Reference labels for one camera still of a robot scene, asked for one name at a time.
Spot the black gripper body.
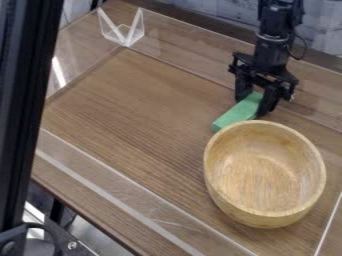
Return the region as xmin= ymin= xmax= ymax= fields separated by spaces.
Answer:
xmin=228 ymin=33 xmax=299 ymax=101

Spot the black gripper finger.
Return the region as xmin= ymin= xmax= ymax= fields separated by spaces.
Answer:
xmin=235 ymin=69 xmax=252 ymax=102
xmin=256 ymin=86 xmax=279 ymax=117

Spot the green rectangular block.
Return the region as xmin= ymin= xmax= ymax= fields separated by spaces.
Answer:
xmin=212 ymin=92 xmax=263 ymax=132

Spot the brown wooden bowl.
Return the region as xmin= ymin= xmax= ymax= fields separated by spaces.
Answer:
xmin=203 ymin=120 xmax=327 ymax=229

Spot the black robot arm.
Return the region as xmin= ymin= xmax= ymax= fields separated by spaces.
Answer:
xmin=228 ymin=0 xmax=304 ymax=117

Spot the black table leg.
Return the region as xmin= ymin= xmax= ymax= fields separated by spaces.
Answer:
xmin=49 ymin=199 xmax=65 ymax=224

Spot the clear acrylic corner bracket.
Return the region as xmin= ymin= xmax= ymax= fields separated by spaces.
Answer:
xmin=96 ymin=8 xmax=144 ymax=47

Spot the black metal frame post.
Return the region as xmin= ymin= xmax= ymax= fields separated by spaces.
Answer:
xmin=0 ymin=0 xmax=64 ymax=232

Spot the grey metal base plate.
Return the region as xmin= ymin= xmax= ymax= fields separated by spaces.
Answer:
xmin=44 ymin=222 xmax=98 ymax=256

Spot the black cable lower left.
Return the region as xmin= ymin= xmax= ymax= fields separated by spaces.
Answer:
xmin=21 ymin=222 xmax=68 ymax=256

